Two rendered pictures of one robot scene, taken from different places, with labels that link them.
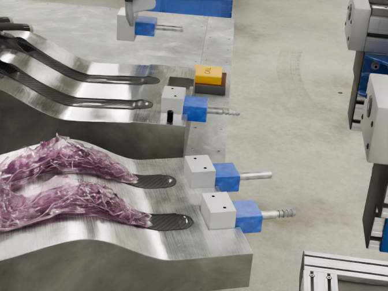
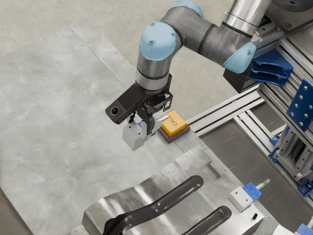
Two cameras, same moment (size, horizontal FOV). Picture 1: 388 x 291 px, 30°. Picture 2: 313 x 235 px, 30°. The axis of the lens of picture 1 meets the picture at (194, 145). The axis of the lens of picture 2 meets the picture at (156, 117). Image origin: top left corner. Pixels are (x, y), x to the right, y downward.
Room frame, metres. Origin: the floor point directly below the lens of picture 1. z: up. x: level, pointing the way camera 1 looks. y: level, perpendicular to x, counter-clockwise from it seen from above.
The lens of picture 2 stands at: (0.83, 0.77, 2.20)
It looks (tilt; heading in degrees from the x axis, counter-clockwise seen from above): 54 degrees down; 310
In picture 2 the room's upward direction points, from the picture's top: 12 degrees clockwise
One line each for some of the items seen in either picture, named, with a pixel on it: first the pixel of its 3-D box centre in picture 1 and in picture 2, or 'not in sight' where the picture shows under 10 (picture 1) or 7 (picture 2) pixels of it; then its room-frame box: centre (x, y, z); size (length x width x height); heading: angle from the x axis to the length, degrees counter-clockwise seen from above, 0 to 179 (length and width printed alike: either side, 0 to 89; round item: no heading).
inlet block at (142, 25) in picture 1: (150, 26); (147, 127); (1.41, 0.10, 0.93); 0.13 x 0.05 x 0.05; 88
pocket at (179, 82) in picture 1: (179, 92); (211, 174); (1.22, 0.03, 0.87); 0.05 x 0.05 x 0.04; 88
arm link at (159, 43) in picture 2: not in sight; (156, 49); (1.41, 0.12, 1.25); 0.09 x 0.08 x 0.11; 108
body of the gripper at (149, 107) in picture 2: not in sight; (150, 93); (1.41, 0.12, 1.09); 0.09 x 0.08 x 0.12; 88
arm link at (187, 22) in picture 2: not in sight; (185, 27); (1.42, 0.02, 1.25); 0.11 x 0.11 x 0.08; 18
